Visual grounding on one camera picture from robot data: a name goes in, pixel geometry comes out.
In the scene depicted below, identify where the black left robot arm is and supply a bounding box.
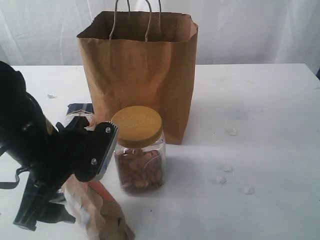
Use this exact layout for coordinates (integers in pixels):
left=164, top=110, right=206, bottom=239
left=0, top=62, right=119, bottom=188

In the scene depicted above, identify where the white crumb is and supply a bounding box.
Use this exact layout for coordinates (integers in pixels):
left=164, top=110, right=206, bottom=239
left=215, top=176, right=227, bottom=185
left=243, top=185, right=255, bottom=195
left=220, top=164, right=233, bottom=173
left=225, top=127, right=239, bottom=136

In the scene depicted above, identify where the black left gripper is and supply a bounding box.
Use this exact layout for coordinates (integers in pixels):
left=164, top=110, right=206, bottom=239
left=29, top=116, right=119, bottom=193

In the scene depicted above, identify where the clear jar yellow lid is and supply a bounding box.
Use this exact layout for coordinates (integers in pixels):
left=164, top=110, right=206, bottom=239
left=111, top=106, right=166, bottom=195

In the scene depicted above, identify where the brown paper shopping bag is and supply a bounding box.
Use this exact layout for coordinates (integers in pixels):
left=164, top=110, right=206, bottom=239
left=77, top=10, right=198, bottom=145

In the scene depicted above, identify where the white backdrop curtain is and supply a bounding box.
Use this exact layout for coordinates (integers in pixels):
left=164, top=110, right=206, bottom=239
left=0, top=0, right=320, bottom=72

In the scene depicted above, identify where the dark blue noodle packet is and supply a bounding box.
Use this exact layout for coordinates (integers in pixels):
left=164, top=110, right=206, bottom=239
left=64, top=103, right=96, bottom=131

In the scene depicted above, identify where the brown kraft paper pouch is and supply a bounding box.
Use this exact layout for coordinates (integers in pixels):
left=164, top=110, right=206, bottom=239
left=61, top=174, right=135, bottom=240

